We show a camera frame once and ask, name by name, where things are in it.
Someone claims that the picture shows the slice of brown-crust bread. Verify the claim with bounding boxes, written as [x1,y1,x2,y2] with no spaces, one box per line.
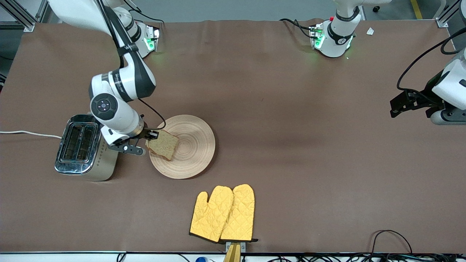
[146,130,179,161]

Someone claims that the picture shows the yellow quilted oven mitt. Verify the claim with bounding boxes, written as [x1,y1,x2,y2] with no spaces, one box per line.
[220,184,258,242]
[189,186,234,243]

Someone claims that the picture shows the white toaster power cord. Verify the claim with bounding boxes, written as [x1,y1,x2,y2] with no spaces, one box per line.
[0,130,63,140]

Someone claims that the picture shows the aluminium frame profile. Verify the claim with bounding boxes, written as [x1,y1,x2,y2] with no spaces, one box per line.
[436,0,466,29]
[0,0,50,32]

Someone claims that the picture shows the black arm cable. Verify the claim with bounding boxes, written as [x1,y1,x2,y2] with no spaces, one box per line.
[138,98,167,131]
[396,28,466,96]

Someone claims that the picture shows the tan wooden stick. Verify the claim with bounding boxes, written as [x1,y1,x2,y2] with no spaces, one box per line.
[223,241,246,262]

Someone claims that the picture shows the tangled black cables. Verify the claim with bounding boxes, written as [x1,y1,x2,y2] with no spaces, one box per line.
[269,253,466,262]

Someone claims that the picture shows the silver two-slot toaster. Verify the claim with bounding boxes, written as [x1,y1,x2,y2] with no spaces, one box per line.
[55,114,119,181]

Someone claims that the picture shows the round light wooden plate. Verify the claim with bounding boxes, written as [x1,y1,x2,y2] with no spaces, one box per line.
[149,115,216,179]

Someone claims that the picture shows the black looped cable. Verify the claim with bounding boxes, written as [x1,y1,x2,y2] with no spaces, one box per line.
[371,230,414,255]

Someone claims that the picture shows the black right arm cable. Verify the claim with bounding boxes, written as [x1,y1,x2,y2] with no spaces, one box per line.
[138,98,167,131]

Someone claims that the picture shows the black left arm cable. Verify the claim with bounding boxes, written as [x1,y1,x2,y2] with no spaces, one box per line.
[396,28,466,96]

